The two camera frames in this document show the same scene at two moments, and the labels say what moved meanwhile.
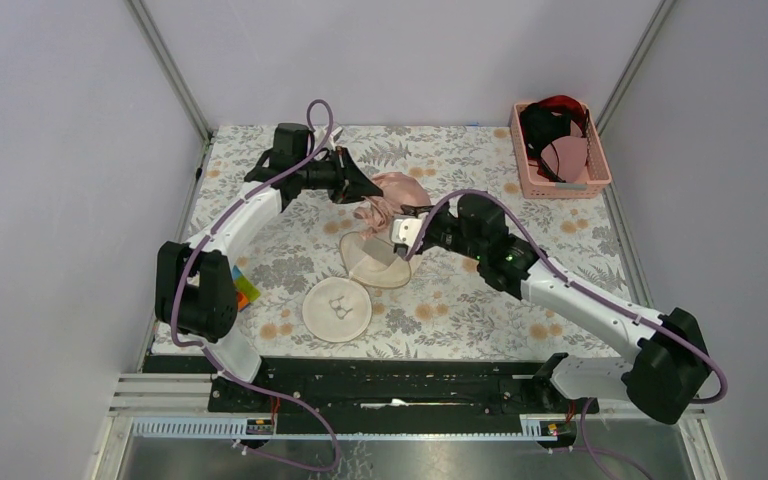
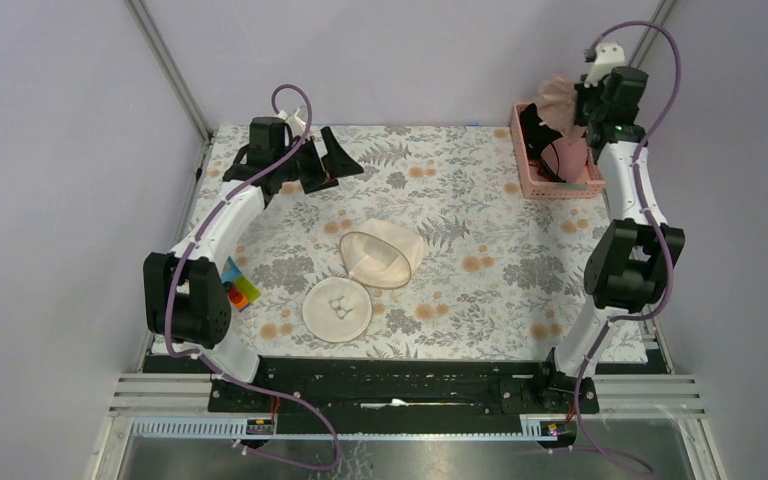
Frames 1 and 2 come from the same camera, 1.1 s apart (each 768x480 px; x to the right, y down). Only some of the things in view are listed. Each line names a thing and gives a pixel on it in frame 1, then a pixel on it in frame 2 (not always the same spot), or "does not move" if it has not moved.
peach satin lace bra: x=399 y=190 -> x=556 y=106
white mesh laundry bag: x=338 y=309 does not move
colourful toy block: x=246 y=292 does not move
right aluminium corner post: x=633 y=64 does not move
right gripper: x=443 y=209 -> x=581 y=91
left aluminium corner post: x=159 y=49 does not move
